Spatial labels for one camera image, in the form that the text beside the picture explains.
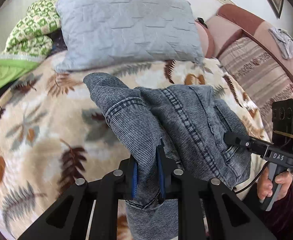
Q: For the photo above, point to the grey quilted pillow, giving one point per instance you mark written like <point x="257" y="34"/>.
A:
<point x="102" y="33"/>

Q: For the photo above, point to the lime green cloth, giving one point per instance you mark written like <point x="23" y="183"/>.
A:
<point x="13" y="67"/>

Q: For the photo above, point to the green patterned quilt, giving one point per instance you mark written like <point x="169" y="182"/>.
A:
<point x="29" y="40"/>

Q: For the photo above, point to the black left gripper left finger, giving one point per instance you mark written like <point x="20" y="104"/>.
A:
<point x="127" y="186"/>

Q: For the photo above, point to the grey cloth on headboard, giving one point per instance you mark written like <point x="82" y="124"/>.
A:
<point x="284" y="42"/>

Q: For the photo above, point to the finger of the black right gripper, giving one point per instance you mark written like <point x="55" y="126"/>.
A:
<point x="251" y="144"/>

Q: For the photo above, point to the grey-blue denim pants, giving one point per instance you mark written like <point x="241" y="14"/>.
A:
<point x="190" y="122"/>

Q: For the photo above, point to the leaf-patterned beige blanket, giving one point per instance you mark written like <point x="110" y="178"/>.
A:
<point x="51" y="131"/>

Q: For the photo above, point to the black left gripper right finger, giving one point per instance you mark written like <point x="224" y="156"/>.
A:
<point x="167" y="182"/>

